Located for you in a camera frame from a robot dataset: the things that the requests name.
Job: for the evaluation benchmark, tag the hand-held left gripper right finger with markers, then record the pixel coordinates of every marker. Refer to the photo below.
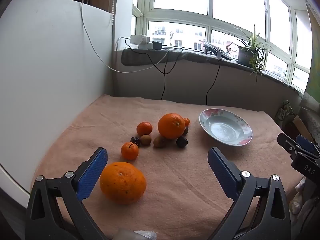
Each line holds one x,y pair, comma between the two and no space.
222,172

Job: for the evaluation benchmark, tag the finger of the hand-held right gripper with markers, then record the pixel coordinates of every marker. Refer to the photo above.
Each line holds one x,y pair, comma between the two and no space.
305,142
285,141

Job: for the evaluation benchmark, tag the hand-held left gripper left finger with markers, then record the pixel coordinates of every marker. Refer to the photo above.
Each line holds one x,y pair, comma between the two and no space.
92,175

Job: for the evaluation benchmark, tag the large orange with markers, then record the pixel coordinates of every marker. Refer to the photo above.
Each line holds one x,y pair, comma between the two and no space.
123,183
171,126

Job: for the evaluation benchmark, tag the tangerine with stem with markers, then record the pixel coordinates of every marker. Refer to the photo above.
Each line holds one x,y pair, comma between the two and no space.
129,151

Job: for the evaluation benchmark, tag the floral rimmed plate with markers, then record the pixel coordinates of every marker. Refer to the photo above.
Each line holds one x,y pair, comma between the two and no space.
225,127

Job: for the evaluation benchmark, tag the dark purple plum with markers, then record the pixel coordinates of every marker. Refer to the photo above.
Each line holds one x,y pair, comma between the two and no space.
135,140
182,142
186,131

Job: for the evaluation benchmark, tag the brown kiwi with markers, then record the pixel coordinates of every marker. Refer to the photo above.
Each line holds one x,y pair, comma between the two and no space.
160,142
145,139

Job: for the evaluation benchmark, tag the person's right hand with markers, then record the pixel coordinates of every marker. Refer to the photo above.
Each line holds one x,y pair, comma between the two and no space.
297,202

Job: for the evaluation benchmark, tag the person's left hand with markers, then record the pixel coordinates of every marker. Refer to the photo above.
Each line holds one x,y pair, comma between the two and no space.
145,235

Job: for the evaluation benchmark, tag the cardboard box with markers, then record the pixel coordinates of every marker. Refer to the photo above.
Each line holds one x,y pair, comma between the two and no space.
302,127

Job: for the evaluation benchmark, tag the dark ornate object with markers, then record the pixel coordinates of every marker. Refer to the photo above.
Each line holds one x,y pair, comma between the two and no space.
285,111

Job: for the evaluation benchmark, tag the peach blanket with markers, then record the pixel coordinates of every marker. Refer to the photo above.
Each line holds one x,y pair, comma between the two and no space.
187,180

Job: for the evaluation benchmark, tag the small orange kumquat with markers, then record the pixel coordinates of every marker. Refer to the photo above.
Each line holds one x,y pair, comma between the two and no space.
187,122

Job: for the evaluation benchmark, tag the stemless tangerine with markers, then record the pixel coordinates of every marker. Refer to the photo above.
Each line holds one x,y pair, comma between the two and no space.
144,128

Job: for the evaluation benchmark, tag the green patterned curtain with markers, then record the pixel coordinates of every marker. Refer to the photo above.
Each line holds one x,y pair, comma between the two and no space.
313,67

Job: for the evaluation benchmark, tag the potted spider plant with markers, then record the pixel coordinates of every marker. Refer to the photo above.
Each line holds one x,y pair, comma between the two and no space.
246,55

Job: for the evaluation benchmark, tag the white board panel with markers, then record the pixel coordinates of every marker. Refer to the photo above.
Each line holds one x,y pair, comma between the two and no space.
50,80

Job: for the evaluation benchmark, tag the grey clamp device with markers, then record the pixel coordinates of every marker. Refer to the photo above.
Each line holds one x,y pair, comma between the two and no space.
216,51

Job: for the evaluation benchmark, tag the grey windowsill cloth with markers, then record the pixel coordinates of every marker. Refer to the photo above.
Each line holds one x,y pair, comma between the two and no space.
140,57

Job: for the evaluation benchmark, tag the white charger block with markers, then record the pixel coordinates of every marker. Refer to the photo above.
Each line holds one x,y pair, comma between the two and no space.
145,45

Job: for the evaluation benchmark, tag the white framed window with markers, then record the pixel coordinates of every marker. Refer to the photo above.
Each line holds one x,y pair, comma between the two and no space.
210,22

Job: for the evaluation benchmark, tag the black power adapter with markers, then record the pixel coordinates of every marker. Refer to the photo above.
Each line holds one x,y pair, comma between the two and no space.
157,45

